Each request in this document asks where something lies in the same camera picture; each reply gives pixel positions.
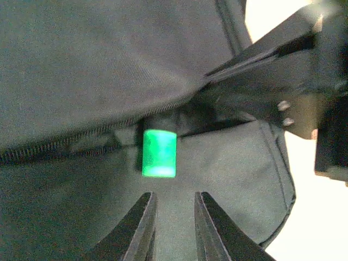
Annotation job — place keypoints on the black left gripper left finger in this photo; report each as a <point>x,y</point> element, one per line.
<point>133,238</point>

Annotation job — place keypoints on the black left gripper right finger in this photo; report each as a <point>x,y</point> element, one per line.
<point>218,237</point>

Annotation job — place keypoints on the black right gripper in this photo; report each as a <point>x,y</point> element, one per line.
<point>295,77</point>

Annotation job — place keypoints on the green highlighter black body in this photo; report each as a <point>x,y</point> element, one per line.
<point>159,154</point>

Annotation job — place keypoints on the black student backpack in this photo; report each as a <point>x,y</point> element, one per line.
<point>81,81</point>

